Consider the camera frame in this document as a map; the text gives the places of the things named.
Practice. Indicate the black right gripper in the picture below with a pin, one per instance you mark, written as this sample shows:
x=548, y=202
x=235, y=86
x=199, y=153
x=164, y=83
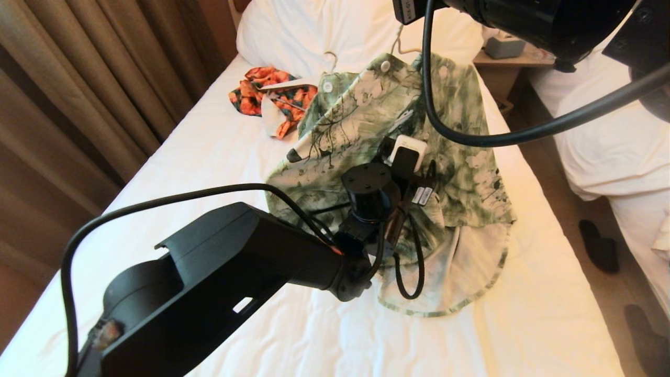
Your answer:
x=413, y=8

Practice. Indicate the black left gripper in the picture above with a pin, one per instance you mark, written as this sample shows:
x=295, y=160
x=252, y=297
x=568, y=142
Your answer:
x=413, y=209

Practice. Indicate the green floral short-sleeve shirt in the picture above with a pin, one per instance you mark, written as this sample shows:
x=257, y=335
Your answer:
x=340, y=131

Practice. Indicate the white hanger with metal hook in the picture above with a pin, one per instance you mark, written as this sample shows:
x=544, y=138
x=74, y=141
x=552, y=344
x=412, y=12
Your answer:
x=285, y=84

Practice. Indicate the grey tissue box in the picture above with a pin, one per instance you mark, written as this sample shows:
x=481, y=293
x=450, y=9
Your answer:
x=503, y=48

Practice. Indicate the wooden nightstand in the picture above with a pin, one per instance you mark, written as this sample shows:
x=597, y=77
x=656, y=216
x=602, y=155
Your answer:
x=497, y=73

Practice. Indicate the white pillow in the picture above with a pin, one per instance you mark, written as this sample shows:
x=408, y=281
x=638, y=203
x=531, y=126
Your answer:
x=293, y=36

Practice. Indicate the brown waste bin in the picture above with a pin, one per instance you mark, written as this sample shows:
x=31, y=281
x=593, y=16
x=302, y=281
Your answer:
x=506, y=108

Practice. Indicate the black slipper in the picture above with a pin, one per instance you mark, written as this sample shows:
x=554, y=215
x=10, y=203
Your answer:
x=599, y=246

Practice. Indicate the orange floral garment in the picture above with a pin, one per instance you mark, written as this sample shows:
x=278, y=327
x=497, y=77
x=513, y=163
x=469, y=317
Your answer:
x=246, y=99

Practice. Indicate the white duvet bed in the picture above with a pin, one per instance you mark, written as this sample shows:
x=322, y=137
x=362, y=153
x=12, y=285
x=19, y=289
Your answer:
x=602, y=167

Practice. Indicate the white sheeted bed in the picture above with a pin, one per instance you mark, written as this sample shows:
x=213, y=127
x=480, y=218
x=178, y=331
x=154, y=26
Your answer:
x=157, y=157

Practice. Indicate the brown curtain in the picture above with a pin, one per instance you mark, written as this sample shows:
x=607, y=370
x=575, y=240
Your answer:
x=78, y=78

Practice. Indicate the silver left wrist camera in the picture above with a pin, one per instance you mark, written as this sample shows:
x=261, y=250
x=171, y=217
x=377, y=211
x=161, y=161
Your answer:
x=411, y=145

